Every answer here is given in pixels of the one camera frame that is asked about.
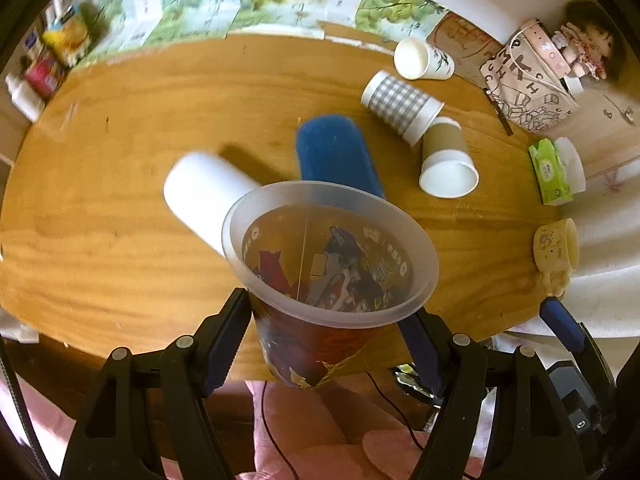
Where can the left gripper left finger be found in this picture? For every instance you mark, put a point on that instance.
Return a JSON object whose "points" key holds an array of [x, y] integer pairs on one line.
{"points": [[191, 369]]}

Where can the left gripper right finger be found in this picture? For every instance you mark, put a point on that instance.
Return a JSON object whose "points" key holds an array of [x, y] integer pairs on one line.
{"points": [[454, 368]]}

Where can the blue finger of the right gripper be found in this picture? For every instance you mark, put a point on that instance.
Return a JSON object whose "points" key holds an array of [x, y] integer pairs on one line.
{"points": [[562, 324]]}

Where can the red printed plastic cup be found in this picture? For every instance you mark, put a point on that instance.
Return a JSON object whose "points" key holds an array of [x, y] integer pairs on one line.
{"points": [[327, 267]]}

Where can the brown sleeve paper cup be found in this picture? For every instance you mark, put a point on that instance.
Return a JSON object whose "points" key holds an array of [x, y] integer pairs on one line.
{"points": [[447, 169]]}

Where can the white paper cup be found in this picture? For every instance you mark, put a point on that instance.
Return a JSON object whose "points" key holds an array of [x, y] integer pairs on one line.
{"points": [[200, 189]]}

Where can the grey checkered paper cup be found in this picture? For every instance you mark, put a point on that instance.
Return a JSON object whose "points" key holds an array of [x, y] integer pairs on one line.
{"points": [[408, 110]]}

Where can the blue plastic cup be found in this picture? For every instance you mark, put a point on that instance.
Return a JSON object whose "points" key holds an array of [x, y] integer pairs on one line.
{"points": [[331, 148]]}

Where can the white leaf print cup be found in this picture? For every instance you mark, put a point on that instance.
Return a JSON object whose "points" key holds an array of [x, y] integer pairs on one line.
{"points": [[416, 59]]}

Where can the white curtain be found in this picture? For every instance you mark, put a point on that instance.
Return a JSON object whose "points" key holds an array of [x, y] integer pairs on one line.
{"points": [[604, 291]]}

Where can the cream ceramic mug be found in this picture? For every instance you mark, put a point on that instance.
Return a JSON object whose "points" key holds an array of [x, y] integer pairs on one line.
{"points": [[556, 255]]}

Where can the green tissue pack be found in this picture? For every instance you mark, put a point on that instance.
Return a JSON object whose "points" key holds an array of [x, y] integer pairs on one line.
{"points": [[559, 171]]}

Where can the black pen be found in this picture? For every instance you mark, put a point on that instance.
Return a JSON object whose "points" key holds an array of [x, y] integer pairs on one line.
{"points": [[501, 118]]}

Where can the letter print fabric box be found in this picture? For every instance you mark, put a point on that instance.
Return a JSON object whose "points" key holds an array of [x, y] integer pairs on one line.
{"points": [[524, 87]]}

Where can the brown haired rag doll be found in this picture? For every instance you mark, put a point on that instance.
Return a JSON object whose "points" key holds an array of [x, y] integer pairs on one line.
{"points": [[589, 42]]}

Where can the brown cardboard card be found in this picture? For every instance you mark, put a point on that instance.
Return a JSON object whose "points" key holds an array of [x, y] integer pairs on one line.
{"points": [[468, 45]]}

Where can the pink speaker box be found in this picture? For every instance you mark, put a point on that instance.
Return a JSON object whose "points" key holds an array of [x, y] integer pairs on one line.
{"points": [[542, 44]]}

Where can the white small bottle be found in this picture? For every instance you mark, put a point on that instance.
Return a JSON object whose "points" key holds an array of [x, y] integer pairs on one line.
{"points": [[24, 97]]}

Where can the red can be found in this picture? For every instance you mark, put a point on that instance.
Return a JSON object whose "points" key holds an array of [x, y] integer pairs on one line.
{"points": [[43, 73]]}

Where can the grape calendar cards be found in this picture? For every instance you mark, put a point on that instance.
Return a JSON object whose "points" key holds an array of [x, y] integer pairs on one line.
{"points": [[126, 25]]}

